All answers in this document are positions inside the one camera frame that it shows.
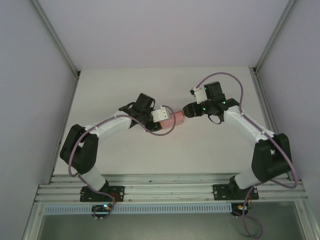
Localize pink cloth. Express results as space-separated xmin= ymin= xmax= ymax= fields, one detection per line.
xmin=159 ymin=111 xmax=186 ymax=131

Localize small black circuit board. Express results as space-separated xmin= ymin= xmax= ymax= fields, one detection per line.
xmin=91 ymin=202 xmax=115 ymax=221
xmin=231 ymin=202 xmax=252 ymax=217

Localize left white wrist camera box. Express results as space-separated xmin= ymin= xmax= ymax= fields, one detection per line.
xmin=151 ymin=105 xmax=171 ymax=124

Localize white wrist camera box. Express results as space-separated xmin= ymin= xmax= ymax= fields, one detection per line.
xmin=151 ymin=105 xmax=171 ymax=124
xmin=190 ymin=86 xmax=207 ymax=105

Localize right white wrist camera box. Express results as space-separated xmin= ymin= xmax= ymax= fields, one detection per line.
xmin=190 ymin=86 xmax=207 ymax=105

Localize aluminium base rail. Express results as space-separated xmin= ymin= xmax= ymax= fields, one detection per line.
xmin=34 ymin=172 xmax=306 ymax=205

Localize aluminium frame post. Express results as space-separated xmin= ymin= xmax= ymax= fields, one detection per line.
xmin=29 ymin=0 xmax=81 ymax=78
xmin=251 ymin=0 xmax=300 ymax=76

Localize light blue slotted cable duct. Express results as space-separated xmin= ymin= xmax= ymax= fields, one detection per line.
xmin=44 ymin=202 xmax=233 ymax=215

